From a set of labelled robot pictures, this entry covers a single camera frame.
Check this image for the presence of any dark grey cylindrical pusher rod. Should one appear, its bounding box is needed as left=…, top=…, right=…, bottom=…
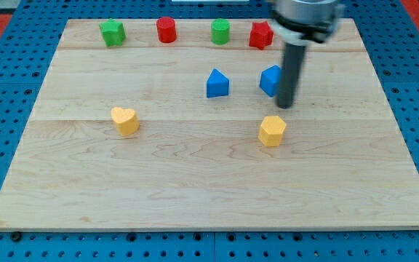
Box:
left=276, top=43, right=306, bottom=109

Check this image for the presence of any yellow hexagon block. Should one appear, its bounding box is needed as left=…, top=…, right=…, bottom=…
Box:
left=258, top=116, right=287, bottom=147

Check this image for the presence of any blue triangle block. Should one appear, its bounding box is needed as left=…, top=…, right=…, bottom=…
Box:
left=206, top=68, right=230, bottom=98

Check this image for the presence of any blue cube block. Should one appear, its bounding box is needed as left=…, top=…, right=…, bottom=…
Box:
left=259, top=65, right=281, bottom=98

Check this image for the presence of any red star block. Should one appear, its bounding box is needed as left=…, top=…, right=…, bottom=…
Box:
left=249, top=21, right=274, bottom=50

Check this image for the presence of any green cylinder block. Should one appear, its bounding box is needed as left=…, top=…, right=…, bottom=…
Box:
left=210, top=18, right=231, bottom=45

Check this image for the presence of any red cylinder block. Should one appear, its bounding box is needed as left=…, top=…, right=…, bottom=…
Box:
left=156, top=17, right=177, bottom=43

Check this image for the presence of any yellow heart block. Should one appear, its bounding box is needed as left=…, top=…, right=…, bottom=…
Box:
left=111, top=107, right=140, bottom=136

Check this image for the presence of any green star block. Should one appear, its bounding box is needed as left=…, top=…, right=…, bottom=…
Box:
left=99, top=19, right=126, bottom=47

